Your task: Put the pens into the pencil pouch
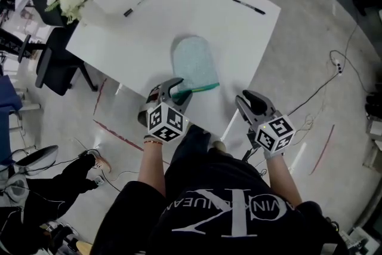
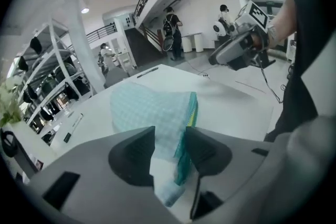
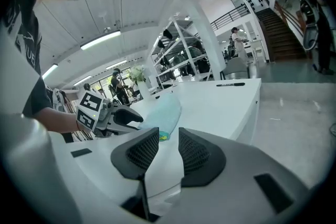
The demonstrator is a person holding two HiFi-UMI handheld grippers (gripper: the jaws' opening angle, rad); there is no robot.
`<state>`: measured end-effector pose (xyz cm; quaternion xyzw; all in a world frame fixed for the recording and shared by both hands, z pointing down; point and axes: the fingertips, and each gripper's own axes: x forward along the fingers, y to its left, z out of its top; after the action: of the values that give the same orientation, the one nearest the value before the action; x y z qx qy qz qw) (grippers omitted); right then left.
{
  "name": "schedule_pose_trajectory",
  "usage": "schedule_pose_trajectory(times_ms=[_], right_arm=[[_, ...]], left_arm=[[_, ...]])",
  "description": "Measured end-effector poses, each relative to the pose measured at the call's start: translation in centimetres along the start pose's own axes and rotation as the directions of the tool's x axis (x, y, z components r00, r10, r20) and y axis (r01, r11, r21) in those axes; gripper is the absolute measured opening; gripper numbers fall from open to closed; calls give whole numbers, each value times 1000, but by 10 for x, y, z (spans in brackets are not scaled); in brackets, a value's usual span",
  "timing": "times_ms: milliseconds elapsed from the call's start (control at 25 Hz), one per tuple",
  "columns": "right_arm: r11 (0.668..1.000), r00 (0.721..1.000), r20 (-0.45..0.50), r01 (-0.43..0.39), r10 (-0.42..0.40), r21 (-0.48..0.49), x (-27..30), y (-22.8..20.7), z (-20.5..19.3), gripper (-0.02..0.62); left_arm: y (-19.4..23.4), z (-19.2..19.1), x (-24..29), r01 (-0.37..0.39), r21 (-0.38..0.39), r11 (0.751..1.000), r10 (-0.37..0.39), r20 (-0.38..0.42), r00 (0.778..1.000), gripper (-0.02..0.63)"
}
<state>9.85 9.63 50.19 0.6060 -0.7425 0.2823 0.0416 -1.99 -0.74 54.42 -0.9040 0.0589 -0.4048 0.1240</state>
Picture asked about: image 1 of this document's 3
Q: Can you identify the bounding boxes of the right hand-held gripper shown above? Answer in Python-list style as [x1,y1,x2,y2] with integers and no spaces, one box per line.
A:
[235,90,297,155]

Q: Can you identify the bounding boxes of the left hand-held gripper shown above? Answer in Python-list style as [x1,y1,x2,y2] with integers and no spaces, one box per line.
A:
[137,77,194,143]

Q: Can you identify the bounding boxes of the light blue mesh pouch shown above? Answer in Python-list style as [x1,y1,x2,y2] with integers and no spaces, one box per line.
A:
[171,35,221,100]

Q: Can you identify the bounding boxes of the white pen with black cap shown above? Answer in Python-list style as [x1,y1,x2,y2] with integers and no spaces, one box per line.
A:
[123,0,154,18]

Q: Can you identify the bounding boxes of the person's right forearm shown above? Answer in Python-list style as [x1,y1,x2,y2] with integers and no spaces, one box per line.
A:
[264,155,303,207]

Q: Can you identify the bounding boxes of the person's left forearm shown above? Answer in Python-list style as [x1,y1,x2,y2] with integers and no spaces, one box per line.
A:
[137,140,167,198]

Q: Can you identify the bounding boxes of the person's beige shoe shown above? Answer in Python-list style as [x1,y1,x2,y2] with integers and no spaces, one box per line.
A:
[212,140,235,159]

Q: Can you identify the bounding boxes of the person's black trousers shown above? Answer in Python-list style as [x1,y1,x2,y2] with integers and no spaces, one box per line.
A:
[165,124,221,177]

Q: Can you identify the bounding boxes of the white table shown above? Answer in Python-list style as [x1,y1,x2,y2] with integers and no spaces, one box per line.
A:
[64,0,282,143]

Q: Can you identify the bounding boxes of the black printed t-shirt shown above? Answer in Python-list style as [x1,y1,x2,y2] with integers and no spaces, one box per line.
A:
[94,155,349,255]

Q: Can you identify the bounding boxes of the white vase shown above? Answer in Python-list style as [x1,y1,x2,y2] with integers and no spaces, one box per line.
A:
[79,0,113,28]

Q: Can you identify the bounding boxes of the black office chair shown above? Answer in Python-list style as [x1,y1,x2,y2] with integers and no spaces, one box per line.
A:
[16,0,98,97]

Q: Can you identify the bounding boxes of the grey bowl-shaped seat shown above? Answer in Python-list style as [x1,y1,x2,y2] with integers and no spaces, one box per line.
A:
[14,145,60,177]

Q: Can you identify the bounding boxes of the blue cloth-covered stand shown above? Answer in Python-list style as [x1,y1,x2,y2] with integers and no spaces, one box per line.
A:
[0,74,23,165]

